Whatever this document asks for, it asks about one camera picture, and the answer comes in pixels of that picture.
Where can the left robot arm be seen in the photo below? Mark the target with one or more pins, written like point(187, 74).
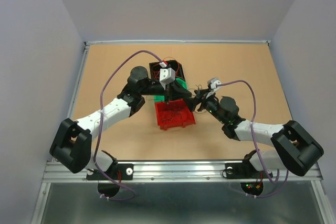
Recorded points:
point(73, 141)

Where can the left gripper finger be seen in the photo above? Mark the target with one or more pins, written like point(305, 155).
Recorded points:
point(167, 93)
point(177, 91)

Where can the black plastic bin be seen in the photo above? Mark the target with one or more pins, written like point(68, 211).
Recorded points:
point(154, 69)

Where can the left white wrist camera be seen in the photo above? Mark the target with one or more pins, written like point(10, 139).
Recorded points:
point(167, 74)

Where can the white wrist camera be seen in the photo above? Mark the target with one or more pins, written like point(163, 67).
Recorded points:
point(167, 74)
point(213, 86)

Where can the aluminium front rail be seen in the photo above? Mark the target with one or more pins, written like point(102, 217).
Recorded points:
point(152, 172)

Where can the green plastic bin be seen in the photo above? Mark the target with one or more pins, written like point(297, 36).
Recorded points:
point(160, 98)

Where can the red plastic bin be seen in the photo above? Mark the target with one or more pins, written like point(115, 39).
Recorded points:
point(174, 114)

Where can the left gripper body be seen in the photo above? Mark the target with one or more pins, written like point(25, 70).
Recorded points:
point(153, 89)

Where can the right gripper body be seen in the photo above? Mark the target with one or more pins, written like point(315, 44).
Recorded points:
point(211, 105)

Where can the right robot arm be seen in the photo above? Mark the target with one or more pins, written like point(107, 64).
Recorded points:
point(293, 148)

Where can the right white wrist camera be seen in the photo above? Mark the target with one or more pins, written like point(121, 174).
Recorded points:
point(213, 86)

